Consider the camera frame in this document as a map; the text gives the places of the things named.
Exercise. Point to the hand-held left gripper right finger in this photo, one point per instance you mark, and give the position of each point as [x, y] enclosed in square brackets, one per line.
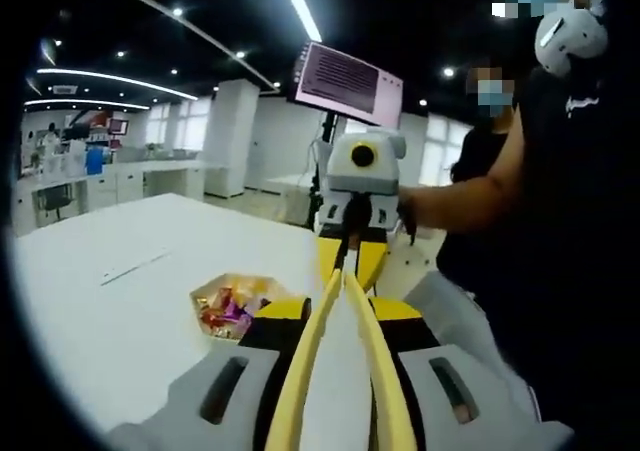
[500, 421]

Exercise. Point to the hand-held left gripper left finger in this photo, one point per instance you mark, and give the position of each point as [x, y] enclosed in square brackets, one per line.
[187, 391]

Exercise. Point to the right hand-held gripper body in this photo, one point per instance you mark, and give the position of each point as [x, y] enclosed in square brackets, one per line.
[365, 171]

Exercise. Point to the cream hexagonal container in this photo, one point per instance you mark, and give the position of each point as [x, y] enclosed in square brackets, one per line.
[197, 303]

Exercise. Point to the pink screen monitor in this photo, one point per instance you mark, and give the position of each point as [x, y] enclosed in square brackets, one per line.
[340, 78]

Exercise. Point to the white square pillar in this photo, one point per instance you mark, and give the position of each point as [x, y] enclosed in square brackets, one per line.
[230, 136]

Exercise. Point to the ceiling light strips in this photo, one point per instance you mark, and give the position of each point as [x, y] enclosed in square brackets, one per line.
[299, 1]

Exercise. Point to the white office workbench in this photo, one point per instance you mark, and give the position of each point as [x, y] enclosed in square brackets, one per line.
[130, 181]

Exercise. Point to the black office chair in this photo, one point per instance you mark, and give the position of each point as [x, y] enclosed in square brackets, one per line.
[52, 202]

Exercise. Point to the white worn device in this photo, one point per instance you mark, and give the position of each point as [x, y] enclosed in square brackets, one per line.
[570, 43]

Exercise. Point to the group of ceiling spot lights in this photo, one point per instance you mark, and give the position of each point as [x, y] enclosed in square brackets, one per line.
[177, 11]

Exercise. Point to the blue storage bin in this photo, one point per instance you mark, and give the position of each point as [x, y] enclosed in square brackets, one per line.
[93, 162]

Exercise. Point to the red wall display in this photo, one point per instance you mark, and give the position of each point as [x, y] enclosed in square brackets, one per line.
[95, 121]

